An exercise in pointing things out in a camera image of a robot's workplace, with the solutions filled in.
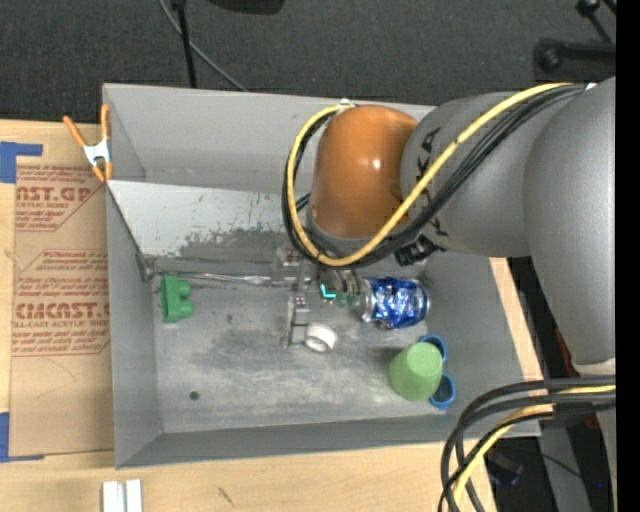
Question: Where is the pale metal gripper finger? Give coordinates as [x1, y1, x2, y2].
[271, 244, 304, 290]
[281, 294, 312, 350]

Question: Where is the white tape roll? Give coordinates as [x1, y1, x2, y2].
[304, 322, 340, 354]

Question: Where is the crushed blue drink can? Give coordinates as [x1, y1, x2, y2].
[358, 276, 432, 331]

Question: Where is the grey metal bin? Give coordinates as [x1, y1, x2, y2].
[101, 83, 544, 470]

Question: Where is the green toy building block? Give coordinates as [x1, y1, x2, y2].
[161, 274, 195, 324]

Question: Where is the green plastic cup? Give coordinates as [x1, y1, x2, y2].
[388, 341, 445, 402]

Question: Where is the blue plastic object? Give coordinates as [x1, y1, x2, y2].
[418, 333, 457, 412]

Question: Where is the brown cardboard board, red print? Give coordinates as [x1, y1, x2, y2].
[0, 118, 116, 464]

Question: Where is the black cylinder on white bracket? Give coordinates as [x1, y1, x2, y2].
[393, 234, 436, 267]

